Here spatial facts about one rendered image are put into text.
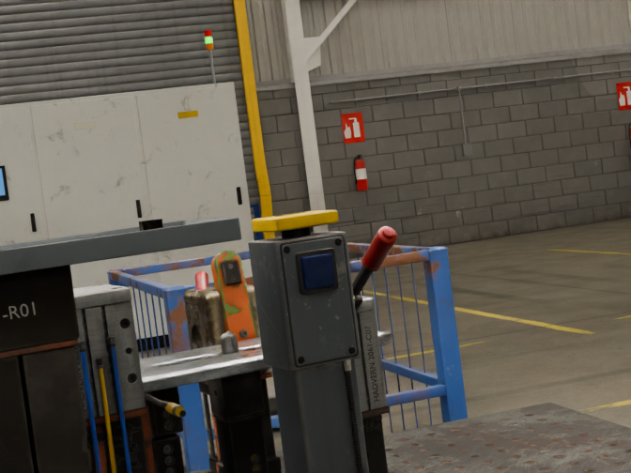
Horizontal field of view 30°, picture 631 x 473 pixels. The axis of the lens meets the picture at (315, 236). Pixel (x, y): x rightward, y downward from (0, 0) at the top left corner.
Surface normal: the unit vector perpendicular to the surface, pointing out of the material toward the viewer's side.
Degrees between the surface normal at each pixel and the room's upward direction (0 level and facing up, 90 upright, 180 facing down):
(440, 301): 90
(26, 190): 90
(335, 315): 90
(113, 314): 90
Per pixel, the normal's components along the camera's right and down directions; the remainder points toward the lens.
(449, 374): 0.29, 0.01
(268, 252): -0.90, 0.14
